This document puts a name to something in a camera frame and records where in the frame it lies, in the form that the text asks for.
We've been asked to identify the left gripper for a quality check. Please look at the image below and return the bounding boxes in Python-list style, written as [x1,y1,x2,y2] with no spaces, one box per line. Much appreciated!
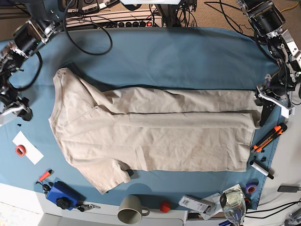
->
[255,86,295,127]

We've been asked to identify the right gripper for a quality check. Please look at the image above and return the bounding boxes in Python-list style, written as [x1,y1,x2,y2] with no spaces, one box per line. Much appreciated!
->
[0,97,33,126]

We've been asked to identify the beige T-shirt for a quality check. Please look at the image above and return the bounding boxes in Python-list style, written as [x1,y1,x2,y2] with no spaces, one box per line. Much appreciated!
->
[49,68,262,194]

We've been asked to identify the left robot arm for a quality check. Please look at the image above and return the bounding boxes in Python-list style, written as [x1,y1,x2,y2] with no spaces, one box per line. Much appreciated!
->
[237,0,301,126]

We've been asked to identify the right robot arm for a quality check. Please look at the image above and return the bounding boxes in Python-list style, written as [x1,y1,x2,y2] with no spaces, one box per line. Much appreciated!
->
[0,0,63,125]

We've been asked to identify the orange black utility knife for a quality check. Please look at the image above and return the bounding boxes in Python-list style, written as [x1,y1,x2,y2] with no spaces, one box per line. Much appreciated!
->
[251,122,287,153]

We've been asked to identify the red tape roll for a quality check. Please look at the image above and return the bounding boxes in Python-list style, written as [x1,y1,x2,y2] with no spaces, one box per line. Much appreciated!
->
[15,145,27,157]

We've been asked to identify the white paper sheet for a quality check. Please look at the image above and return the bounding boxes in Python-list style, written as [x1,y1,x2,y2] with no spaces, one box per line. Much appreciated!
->
[12,131,44,165]

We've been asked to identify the white black marker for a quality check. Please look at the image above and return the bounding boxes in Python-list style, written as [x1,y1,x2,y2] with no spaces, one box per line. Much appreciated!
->
[250,161,274,179]

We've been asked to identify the orange marker pen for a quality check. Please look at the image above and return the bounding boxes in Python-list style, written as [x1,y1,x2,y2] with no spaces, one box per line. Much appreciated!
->
[36,169,53,184]

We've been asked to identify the black phone on table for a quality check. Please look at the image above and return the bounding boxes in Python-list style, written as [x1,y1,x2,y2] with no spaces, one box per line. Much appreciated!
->
[277,185,301,193]

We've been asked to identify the purple tape roll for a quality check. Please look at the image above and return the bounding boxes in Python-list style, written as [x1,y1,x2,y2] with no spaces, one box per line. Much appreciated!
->
[246,183,257,194]

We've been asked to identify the blue box with knob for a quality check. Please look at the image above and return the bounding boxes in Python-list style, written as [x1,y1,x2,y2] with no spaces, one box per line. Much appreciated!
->
[46,181,80,210]

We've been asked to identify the clear wine glass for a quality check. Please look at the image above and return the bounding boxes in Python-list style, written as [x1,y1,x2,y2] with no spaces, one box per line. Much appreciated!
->
[220,188,246,226]

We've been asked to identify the metal keys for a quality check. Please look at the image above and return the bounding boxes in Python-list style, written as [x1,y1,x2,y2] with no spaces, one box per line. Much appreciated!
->
[77,204,101,212]

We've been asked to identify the white barcode package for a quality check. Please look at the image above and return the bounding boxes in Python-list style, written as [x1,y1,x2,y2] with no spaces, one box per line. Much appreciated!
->
[178,195,213,213]

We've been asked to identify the black power strip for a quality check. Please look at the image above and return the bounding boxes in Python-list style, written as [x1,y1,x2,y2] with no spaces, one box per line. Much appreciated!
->
[117,21,158,28]

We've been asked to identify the beige ceramic mug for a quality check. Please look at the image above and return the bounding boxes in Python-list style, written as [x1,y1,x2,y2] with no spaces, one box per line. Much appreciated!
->
[117,195,150,225]

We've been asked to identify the small red cube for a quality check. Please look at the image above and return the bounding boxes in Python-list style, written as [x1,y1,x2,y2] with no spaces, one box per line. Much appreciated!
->
[159,202,171,213]

